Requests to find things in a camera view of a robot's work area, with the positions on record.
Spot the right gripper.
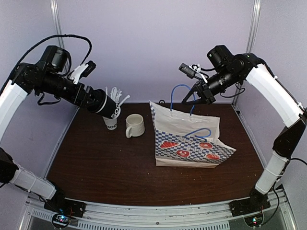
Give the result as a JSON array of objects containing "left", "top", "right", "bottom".
[{"left": 182, "top": 67, "right": 241, "bottom": 106}]

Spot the blue checkered paper bag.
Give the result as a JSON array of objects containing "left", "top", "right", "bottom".
[{"left": 149, "top": 84, "right": 237, "bottom": 168}]

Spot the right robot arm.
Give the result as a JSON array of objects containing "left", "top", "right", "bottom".
[{"left": 178, "top": 45, "right": 307, "bottom": 212}]

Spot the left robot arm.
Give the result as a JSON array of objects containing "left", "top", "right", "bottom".
[{"left": 0, "top": 46, "right": 77, "bottom": 208}]

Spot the white paper cup with straws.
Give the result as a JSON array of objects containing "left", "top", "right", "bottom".
[{"left": 103, "top": 117, "right": 118, "bottom": 130}]

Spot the white ceramic mug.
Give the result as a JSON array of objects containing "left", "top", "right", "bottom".
[{"left": 126, "top": 114, "right": 145, "bottom": 138}]

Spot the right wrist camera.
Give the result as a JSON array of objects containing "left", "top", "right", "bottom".
[{"left": 178, "top": 63, "right": 209, "bottom": 83}]

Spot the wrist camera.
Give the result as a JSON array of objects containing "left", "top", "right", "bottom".
[
  {"left": 178, "top": 63, "right": 209, "bottom": 83},
  {"left": 68, "top": 60, "right": 96, "bottom": 84}
]

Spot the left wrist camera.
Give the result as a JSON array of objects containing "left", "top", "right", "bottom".
[{"left": 68, "top": 60, "right": 96, "bottom": 84}]

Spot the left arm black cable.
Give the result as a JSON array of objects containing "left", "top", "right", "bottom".
[{"left": 0, "top": 34, "right": 93, "bottom": 96}]

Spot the left aluminium post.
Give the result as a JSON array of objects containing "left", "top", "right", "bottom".
[{"left": 49, "top": 0, "right": 62, "bottom": 35}]

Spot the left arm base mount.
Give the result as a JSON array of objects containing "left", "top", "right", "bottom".
[{"left": 40, "top": 198, "right": 86, "bottom": 230}]

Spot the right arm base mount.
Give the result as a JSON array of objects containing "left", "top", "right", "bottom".
[{"left": 229, "top": 197, "right": 271, "bottom": 228}]

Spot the aluminium front rail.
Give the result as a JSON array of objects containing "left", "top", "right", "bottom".
[{"left": 24, "top": 189, "right": 295, "bottom": 230}]

